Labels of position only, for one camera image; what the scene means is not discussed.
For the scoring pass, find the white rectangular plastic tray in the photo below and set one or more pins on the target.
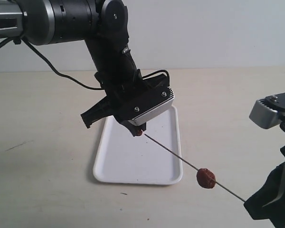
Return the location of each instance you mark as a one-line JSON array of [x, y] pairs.
[[124, 159]]

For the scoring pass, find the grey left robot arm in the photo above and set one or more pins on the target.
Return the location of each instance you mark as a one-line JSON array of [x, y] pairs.
[[101, 24]]

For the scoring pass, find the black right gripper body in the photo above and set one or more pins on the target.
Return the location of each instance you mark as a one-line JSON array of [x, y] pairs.
[[269, 201]]

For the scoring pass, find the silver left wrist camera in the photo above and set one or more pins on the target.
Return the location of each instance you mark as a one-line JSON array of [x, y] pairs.
[[145, 107]]

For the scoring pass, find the thin metal skewer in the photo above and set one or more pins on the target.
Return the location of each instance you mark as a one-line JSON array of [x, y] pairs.
[[192, 166]]

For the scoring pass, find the dark red round fruit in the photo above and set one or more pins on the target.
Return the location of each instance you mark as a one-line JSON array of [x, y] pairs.
[[205, 178], [139, 133]]

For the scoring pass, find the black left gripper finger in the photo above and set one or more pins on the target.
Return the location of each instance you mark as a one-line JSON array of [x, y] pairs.
[[131, 128]]

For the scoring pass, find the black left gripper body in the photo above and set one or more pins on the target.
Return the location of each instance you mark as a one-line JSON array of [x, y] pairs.
[[120, 89]]

